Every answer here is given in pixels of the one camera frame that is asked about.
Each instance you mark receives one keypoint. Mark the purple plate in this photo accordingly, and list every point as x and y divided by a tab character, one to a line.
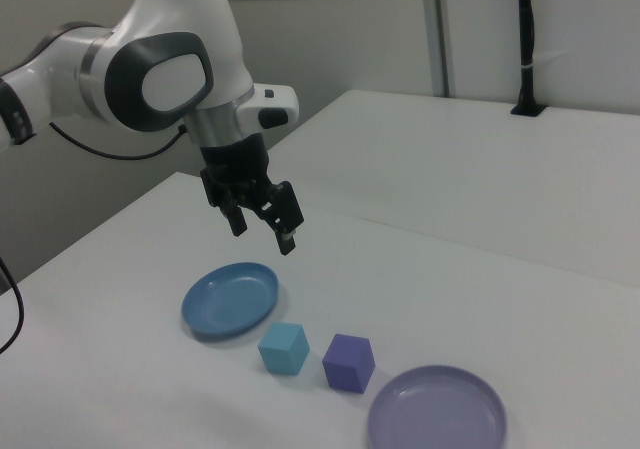
435	414

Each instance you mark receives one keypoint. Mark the grey partition post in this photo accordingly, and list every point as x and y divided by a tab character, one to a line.
437	29

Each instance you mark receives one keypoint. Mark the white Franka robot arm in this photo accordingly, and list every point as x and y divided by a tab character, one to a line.
165	19

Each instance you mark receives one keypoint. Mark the light blue cube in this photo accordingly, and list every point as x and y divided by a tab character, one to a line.
282	349

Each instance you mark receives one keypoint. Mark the blue plate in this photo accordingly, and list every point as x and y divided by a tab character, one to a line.
225	304

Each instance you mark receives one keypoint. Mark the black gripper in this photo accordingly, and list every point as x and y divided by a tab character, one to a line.
235	169

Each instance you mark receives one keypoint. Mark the black pole with clamp base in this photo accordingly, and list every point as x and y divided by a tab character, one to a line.
526	44

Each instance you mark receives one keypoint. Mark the purple cube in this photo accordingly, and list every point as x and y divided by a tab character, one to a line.
347	366

